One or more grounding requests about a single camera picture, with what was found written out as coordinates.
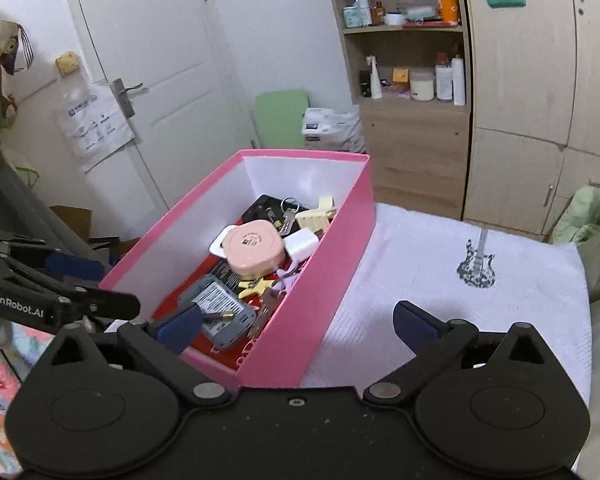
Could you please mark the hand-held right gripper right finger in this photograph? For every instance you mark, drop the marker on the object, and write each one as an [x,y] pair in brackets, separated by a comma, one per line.
[415,322]

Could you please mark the beige hanging cloth bag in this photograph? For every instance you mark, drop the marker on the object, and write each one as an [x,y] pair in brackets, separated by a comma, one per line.
[7,40]

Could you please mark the grey power bank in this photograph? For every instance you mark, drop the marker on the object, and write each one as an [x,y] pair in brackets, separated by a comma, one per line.
[215,300]

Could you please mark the white charger cube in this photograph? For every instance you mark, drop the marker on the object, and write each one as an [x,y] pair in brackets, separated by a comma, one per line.
[300,245]

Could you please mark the tall white bottle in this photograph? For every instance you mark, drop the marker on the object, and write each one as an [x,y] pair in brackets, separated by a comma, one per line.
[459,82]

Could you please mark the small brass cylinder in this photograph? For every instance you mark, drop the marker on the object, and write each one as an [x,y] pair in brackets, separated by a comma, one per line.
[220,316]

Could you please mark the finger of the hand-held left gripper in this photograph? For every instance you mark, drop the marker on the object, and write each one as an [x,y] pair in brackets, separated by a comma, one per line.
[75,265]
[110,302]

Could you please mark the white spray bottle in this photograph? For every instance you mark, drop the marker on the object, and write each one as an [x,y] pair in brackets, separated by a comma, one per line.
[375,80]

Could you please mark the black wallet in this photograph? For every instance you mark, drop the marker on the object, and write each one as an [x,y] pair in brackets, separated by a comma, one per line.
[262,205]

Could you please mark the yellow figure toy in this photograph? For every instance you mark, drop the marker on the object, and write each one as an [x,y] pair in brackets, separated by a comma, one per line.
[252,287]

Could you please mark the small orange box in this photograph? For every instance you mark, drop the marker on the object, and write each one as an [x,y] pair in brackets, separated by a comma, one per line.
[401,76]

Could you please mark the open cardboard box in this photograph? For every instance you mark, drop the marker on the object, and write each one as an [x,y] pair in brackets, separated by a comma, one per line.
[72,222]

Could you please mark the pale flat packet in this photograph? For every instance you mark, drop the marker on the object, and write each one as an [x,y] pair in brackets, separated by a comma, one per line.
[419,11]

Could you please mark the white labelled bottle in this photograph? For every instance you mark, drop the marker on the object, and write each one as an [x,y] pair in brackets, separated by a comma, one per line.
[443,82]

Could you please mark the white plastic bag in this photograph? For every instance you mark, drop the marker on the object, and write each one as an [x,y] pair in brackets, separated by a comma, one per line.
[330,125]

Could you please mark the white tape roll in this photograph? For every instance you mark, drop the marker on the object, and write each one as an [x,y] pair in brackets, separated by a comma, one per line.
[395,19]

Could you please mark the orange cup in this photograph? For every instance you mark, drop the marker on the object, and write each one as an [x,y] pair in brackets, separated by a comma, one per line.
[446,6]

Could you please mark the pink rounded case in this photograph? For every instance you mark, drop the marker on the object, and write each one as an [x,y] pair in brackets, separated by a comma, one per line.
[252,255]

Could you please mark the pink cardboard box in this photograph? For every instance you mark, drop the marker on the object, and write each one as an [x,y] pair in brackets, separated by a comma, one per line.
[330,270]

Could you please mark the cream wooden toy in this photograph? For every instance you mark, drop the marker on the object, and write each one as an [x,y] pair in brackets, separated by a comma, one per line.
[315,217]

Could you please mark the white door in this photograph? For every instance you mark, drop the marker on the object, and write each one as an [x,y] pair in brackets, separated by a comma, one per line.
[155,35]

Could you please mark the dark metal frame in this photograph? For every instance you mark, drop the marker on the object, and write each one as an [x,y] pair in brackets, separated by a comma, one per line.
[35,200]

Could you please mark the black labelled gadget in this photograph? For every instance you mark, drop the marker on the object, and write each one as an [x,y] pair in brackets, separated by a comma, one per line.
[225,272]

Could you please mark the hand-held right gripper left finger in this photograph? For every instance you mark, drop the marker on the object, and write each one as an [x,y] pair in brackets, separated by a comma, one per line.
[180,330]

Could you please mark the white jar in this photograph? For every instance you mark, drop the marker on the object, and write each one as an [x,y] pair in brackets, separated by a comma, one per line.
[422,85]

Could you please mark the brown glass bottle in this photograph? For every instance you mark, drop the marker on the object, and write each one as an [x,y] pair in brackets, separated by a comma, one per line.
[377,10]

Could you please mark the teal box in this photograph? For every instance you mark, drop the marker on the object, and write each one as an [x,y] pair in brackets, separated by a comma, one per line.
[351,17]

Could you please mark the green folding board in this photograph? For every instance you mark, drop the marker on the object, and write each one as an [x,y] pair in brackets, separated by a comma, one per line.
[280,120]

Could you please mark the colourful patterned quilt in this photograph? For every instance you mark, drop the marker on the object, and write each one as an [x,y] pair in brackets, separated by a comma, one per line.
[0,385]

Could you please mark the printed clear plastic bag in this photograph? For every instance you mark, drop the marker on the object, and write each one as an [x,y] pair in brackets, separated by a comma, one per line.
[92,125]

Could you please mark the beige wardrobe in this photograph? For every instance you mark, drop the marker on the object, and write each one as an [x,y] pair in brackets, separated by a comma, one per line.
[520,85]

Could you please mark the green cloth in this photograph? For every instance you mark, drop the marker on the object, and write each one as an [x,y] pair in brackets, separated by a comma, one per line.
[585,210]

